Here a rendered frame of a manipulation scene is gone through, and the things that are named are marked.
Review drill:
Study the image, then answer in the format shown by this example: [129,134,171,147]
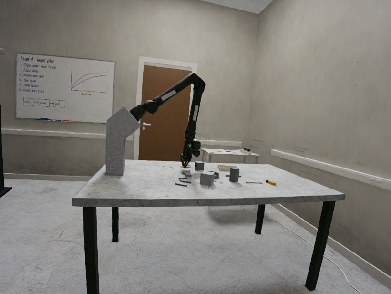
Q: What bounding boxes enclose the beige open rectangular tray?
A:
[217,165,238,171]

